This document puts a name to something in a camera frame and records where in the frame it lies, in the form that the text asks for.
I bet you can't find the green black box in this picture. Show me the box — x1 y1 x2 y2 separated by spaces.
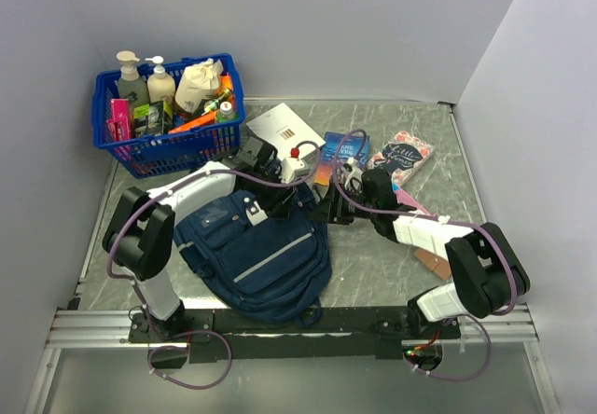
132 101 173 138

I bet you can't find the green bottle white cap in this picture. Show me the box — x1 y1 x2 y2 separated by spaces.
215 101 237 123

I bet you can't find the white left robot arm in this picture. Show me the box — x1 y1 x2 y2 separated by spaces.
103 137 311 341

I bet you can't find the navy blue student backpack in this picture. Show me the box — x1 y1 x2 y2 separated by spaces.
174 184 332 327

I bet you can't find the beige paper bag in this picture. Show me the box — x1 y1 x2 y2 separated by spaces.
174 58 223 114

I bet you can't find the pink box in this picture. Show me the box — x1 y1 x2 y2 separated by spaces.
106 99 133 142

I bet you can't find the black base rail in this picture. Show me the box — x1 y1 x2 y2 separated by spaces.
128 304 463 370

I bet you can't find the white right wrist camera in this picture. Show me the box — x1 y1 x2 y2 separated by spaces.
341 163 363 192

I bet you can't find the pink pencil case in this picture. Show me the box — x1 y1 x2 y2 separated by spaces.
395 187 430 215

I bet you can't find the cream pump bottle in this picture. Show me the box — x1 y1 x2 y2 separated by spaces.
146 56 176 105

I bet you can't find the brown leather wallet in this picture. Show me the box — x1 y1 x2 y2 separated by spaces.
414 248 451 281

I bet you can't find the blue plastic basket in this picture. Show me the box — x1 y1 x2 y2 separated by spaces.
90 53 246 179

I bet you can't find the grey-green pump bottle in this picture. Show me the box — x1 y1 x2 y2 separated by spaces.
117 50 149 109

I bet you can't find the Little Women floral book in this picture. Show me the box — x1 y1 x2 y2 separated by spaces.
367 131 435 191

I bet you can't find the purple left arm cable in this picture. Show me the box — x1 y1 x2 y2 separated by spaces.
106 139 323 391

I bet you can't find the white paperback book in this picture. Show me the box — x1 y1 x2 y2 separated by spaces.
246 103 325 159

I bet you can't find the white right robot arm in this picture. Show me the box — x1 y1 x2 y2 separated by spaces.
310 170 531 338

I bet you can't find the Jane Eyre blue book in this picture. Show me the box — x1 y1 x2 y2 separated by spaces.
314 131 370 186

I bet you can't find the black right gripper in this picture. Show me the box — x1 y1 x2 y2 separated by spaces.
307 182 378 226

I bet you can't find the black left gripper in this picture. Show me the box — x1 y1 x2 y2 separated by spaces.
249 167 298 221

